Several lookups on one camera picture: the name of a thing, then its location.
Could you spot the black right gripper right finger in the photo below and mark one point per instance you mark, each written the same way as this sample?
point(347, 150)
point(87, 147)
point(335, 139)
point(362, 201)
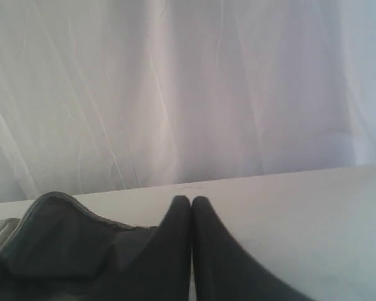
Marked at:
point(223, 270)

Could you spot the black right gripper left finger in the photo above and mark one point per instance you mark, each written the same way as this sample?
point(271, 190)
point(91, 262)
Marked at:
point(153, 264)

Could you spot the white backdrop curtain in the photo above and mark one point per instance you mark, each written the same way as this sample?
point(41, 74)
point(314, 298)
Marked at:
point(107, 95)

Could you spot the beige duffel bag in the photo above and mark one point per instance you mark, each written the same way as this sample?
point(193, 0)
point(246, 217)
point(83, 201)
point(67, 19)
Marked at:
point(61, 251)

